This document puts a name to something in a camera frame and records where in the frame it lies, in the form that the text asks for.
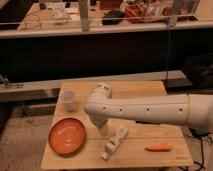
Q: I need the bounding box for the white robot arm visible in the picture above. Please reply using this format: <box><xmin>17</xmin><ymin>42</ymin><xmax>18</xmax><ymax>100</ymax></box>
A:
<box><xmin>84</xmin><ymin>83</ymin><xmax>213</xmax><ymax>133</ymax></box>

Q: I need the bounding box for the orange ceramic bowl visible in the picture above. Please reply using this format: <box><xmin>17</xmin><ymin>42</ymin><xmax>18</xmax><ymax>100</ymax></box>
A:
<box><xmin>48</xmin><ymin>118</ymin><xmax>86</xmax><ymax>155</ymax></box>

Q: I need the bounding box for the white bottle with label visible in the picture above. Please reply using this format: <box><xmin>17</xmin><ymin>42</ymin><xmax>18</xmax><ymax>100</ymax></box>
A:
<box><xmin>100</xmin><ymin>125</ymin><xmax>128</xmax><ymax>160</ymax></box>

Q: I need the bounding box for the white plastic cup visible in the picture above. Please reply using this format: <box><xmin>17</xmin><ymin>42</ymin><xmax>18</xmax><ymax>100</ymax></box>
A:
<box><xmin>59</xmin><ymin>89</ymin><xmax>77</xmax><ymax>112</ymax></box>

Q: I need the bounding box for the orange carrot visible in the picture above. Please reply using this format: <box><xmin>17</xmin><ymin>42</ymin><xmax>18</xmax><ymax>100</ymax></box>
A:
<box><xmin>146</xmin><ymin>143</ymin><xmax>172</xmax><ymax>152</ymax></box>

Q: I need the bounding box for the black bag on bench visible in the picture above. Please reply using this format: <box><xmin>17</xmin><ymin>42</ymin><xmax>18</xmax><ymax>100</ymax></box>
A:
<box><xmin>102</xmin><ymin>10</ymin><xmax>124</xmax><ymax>25</ymax></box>

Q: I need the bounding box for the red tool clutter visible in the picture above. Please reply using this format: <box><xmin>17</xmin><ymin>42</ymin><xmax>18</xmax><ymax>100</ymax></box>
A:
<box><xmin>125</xmin><ymin>4</ymin><xmax>146</xmax><ymax>24</ymax></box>

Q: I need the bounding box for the grey metal rail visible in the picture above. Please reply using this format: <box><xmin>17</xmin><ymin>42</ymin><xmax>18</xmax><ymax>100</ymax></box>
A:
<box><xmin>0</xmin><ymin>70</ymin><xmax>191</xmax><ymax>102</ymax></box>

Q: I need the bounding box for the black cable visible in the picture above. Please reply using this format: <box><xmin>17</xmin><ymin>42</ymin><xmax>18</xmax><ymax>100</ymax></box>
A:
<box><xmin>188</xmin><ymin>131</ymin><xmax>213</xmax><ymax>171</ymax></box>

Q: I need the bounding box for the grey metal post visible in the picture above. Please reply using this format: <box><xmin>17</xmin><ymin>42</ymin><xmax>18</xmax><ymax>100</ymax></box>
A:
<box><xmin>167</xmin><ymin>0</ymin><xmax>183</xmax><ymax>28</ymax></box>
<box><xmin>79</xmin><ymin>0</ymin><xmax>89</xmax><ymax>31</ymax></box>

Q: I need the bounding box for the grey metal post right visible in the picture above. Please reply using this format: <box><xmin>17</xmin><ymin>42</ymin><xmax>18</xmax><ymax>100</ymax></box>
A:
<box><xmin>167</xmin><ymin>0</ymin><xmax>183</xmax><ymax>28</ymax></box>

